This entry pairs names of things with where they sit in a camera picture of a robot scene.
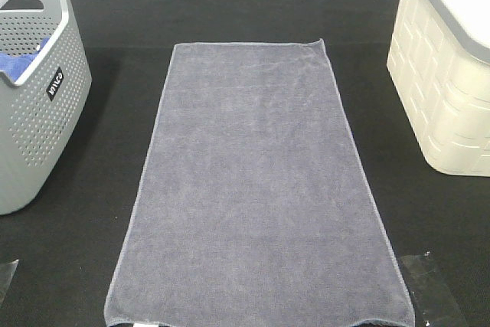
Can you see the clear tape strip right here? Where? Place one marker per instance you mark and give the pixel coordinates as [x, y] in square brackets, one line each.
[433, 301]

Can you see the grey perforated laundry basket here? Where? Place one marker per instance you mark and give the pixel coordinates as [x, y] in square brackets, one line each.
[41, 106]

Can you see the clear tape strip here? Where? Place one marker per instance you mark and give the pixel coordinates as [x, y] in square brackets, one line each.
[7, 271]
[433, 301]

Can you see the grey towel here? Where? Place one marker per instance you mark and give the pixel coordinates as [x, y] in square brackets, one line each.
[253, 208]

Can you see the clear tape strip left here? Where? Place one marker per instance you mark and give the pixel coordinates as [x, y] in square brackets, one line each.
[7, 271]

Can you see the cream storage bin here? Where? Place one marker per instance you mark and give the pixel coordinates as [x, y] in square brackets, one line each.
[439, 63]

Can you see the blue towel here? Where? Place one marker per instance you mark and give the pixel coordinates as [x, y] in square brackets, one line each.
[14, 66]

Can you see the black table mat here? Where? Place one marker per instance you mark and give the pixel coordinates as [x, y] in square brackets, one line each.
[67, 241]

